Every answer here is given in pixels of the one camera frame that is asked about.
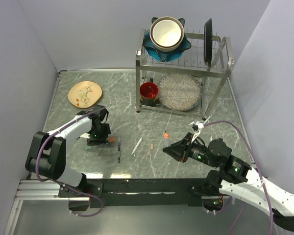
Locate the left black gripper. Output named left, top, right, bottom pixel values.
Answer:
left=87, top=124, right=111, bottom=146

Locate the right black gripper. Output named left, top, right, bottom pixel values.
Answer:
left=162, top=132, right=218, bottom=167

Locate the large orange marker cap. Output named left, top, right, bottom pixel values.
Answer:
left=107, top=137, right=116, bottom=143

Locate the grey marker orange tip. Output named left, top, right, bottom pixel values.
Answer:
left=163, top=131, right=171, bottom=147

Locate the dark blue pen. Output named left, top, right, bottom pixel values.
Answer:
left=118, top=137, right=121, bottom=164

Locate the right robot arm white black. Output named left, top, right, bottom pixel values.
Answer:
left=163, top=133, right=294, bottom=232

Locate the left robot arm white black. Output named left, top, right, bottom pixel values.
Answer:
left=25, top=105, right=111, bottom=197

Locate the white green-tipped highlighter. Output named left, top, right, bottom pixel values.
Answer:
left=131, top=138, right=143, bottom=156

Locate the yellow bird-pattern plate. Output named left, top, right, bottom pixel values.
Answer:
left=68, top=81, right=103, bottom=109

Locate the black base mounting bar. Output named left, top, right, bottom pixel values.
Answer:
left=58, top=178, right=231, bottom=213

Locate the speckled grey plate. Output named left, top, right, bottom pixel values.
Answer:
left=157, top=73, right=201, bottom=112

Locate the steel dish rack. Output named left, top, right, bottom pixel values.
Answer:
left=135, top=29, right=234, bottom=120

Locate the red black mug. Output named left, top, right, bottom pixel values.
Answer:
left=140, top=78, right=159, bottom=107

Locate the blue petal-shaped bowl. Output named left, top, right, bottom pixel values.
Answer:
left=143, top=16, right=192, bottom=62

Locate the cream bowl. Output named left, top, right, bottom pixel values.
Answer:
left=149, top=16, right=185, bottom=52

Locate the black plate upright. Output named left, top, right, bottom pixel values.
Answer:
left=204, top=18, right=213, bottom=67

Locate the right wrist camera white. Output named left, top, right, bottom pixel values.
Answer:
left=189, top=121, right=204, bottom=143

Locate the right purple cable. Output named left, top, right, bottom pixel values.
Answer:
left=205, top=120, right=275, bottom=235

